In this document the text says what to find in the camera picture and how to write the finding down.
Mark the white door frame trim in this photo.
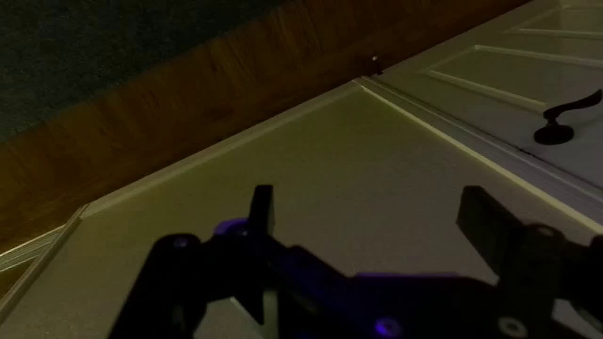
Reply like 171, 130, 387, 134
355, 73, 603, 230

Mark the white baseboard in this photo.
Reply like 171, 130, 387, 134
76, 77, 365, 222

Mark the small dark door stop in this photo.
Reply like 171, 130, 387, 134
365, 53, 386, 79

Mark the black door lever handle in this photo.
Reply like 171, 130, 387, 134
531, 88, 603, 147

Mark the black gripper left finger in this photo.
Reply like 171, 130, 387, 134
109, 184, 353, 339

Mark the dark grey rug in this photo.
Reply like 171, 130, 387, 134
0, 0, 289, 143

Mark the white panel door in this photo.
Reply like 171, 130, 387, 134
378, 0, 603, 190

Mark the tall closet door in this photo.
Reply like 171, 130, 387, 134
0, 222, 86, 322

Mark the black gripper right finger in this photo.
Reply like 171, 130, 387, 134
455, 184, 603, 339

